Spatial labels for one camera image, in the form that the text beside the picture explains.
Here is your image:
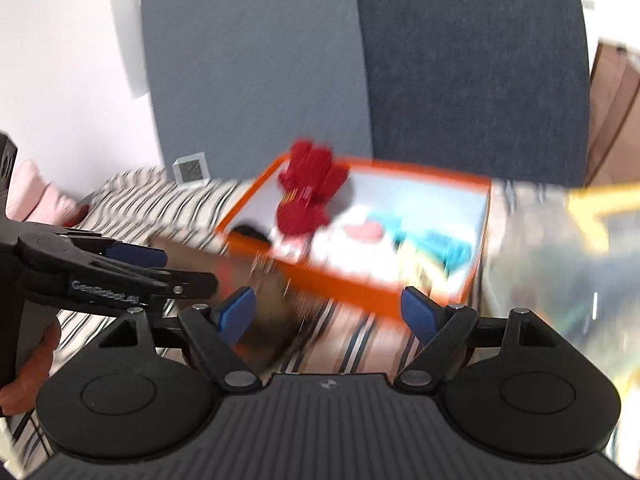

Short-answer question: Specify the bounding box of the red knitted glove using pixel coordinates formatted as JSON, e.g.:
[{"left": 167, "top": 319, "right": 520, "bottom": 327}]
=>
[{"left": 276, "top": 139, "right": 349, "bottom": 237}]

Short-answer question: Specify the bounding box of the operator left hand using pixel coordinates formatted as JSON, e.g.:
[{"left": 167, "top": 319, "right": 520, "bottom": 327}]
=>
[{"left": 0, "top": 321, "right": 61, "bottom": 416}]

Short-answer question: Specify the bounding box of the pink pillow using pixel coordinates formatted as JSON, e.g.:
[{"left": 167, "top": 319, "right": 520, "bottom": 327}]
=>
[{"left": 6, "top": 160, "right": 89, "bottom": 228}]

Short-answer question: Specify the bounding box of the brown plaid zipper pouch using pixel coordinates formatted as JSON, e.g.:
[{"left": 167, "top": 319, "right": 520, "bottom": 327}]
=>
[{"left": 150, "top": 234, "right": 306, "bottom": 370}]

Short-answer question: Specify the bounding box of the black hair scrunchie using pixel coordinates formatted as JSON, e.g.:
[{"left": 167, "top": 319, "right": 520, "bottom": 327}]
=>
[{"left": 231, "top": 223, "right": 271, "bottom": 245}]

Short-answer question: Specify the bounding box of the white digital clock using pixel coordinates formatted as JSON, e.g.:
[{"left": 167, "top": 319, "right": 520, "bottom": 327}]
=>
[{"left": 172, "top": 152, "right": 210, "bottom": 186}]

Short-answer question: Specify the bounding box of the orange cardboard box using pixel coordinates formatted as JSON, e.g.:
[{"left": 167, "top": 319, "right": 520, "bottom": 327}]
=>
[{"left": 216, "top": 155, "right": 491, "bottom": 318}]

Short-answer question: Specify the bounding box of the pink white mask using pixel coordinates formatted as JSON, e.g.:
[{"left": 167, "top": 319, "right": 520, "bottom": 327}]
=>
[{"left": 344, "top": 220, "right": 385, "bottom": 244}]

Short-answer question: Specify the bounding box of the clear plastic storage container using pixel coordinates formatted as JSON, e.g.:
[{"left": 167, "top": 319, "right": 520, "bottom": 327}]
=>
[{"left": 478, "top": 181, "right": 639, "bottom": 474}]

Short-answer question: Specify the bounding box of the dark blue chair back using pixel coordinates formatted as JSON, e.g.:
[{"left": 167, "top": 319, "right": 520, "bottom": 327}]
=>
[{"left": 357, "top": 0, "right": 589, "bottom": 186}]

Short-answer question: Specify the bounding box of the brown cardboard box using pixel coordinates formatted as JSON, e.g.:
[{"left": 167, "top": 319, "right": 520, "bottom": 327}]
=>
[{"left": 585, "top": 44, "right": 639, "bottom": 186}]

